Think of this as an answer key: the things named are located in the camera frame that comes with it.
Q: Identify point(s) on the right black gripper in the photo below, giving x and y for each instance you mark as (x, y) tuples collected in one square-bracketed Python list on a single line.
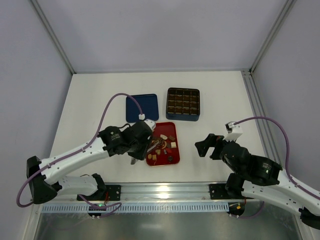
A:
[(216, 146)]

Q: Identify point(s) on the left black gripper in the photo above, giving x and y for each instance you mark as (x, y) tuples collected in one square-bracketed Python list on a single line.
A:
[(139, 151)]

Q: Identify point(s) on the white oval chocolate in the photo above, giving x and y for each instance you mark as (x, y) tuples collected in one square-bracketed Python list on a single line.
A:
[(163, 136)]

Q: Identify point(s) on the metal serving tongs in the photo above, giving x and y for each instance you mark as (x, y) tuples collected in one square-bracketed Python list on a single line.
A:
[(153, 145)]

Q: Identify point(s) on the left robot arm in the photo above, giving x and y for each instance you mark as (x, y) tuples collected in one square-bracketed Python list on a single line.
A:
[(49, 177)]

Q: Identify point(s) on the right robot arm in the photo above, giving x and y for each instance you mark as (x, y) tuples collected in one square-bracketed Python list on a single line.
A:
[(261, 178)]

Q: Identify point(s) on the milk brown rectangular chocolate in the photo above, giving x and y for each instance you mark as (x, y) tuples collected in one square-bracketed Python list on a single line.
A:
[(171, 138)]

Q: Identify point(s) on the white square chocolate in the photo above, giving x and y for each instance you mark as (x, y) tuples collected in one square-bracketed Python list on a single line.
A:
[(173, 144)]

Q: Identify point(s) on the blue chocolate tin box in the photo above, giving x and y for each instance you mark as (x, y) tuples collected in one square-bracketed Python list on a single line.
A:
[(183, 104)]

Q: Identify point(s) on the red lacquer tray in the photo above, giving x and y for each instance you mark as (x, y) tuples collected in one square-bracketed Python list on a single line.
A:
[(167, 129)]

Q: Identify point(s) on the blue tin lid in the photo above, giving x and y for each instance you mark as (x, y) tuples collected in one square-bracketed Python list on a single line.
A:
[(148, 104)]

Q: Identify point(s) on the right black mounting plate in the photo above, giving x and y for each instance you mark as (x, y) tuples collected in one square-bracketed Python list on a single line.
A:
[(217, 191)]

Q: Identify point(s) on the black mounting plate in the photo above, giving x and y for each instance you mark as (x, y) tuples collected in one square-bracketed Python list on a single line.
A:
[(217, 191), (109, 192)]

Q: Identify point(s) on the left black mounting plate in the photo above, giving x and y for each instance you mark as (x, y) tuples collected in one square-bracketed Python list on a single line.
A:
[(109, 192)]

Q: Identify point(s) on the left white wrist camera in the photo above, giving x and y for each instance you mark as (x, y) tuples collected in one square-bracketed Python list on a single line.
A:
[(150, 123)]

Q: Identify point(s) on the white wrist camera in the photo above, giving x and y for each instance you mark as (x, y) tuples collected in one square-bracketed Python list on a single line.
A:
[(150, 123), (234, 131)]

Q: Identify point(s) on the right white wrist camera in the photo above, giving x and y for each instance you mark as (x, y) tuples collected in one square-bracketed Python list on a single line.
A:
[(234, 131)]

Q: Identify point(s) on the aluminium front rail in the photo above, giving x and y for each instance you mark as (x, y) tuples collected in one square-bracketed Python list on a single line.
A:
[(150, 191)]

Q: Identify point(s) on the slotted cable duct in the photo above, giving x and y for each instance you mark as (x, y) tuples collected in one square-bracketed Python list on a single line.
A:
[(138, 207)]

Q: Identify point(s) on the right aluminium side rail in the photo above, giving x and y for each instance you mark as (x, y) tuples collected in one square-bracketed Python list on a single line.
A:
[(264, 128)]

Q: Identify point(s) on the left aluminium corner post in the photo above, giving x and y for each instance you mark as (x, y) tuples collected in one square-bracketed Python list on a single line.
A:
[(52, 35)]

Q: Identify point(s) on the aluminium corner post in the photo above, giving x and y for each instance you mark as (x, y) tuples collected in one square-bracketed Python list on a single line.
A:
[(52, 35), (275, 28)]

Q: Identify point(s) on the right aluminium corner post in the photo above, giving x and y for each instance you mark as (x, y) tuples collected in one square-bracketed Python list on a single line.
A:
[(275, 28)]

